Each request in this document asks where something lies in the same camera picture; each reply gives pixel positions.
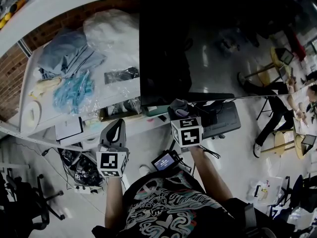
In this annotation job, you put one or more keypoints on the grey and purple cloth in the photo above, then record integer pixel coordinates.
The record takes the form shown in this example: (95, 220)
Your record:
(178, 106)

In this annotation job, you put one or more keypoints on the black item in clear bag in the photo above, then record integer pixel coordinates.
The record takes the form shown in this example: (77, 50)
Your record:
(121, 74)

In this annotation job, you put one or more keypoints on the black tablet with stand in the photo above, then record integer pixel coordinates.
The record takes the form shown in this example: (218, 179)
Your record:
(308, 142)

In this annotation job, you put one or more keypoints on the large white plastic bag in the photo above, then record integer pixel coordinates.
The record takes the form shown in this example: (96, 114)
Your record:
(111, 31)

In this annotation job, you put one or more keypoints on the green tinted panel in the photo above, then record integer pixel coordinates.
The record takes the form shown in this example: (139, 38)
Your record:
(154, 111)

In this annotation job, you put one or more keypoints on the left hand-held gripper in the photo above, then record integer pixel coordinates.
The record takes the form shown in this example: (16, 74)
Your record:
(109, 161)

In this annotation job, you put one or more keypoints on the flat white box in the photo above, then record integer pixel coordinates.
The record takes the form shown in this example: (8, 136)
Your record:
(68, 129)

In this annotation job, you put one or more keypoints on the person's left forearm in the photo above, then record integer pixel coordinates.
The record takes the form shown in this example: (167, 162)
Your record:
(114, 202)

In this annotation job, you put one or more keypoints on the person's right forearm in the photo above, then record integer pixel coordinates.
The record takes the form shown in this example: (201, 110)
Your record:
(210, 175)

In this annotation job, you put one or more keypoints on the small black chest monitor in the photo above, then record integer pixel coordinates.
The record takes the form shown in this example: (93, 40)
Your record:
(163, 161)

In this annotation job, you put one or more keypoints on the yellow toys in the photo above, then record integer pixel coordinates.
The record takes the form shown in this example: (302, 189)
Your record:
(7, 16)

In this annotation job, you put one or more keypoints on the cardboard box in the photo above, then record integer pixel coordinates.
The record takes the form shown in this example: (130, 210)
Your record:
(104, 114)

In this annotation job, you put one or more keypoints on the silver laptop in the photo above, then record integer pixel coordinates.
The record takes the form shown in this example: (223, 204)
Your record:
(301, 126)

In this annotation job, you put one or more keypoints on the black office chair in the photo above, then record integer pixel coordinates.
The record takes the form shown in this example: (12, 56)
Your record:
(302, 195)
(24, 202)

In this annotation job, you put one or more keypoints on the bag of small blue items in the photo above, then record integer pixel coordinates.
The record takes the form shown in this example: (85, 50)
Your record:
(74, 93)

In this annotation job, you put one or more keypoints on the person's black patterned shirt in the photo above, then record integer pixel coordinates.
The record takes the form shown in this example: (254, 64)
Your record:
(173, 207)

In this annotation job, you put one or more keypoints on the clear plastic box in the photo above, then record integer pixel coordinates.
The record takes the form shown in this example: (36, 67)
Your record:
(268, 190)

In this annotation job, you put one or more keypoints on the white power strip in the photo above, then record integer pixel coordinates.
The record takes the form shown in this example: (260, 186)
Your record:
(85, 189)

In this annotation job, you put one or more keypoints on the round wooden table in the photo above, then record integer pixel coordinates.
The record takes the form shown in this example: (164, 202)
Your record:
(280, 139)

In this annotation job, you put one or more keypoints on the blue folded garments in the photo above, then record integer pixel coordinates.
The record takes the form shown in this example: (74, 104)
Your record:
(67, 51)

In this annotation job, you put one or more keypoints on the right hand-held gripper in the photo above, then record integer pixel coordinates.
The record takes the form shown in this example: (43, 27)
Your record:
(189, 136)

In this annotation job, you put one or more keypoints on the white foam roll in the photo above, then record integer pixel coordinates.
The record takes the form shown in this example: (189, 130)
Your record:
(31, 116)

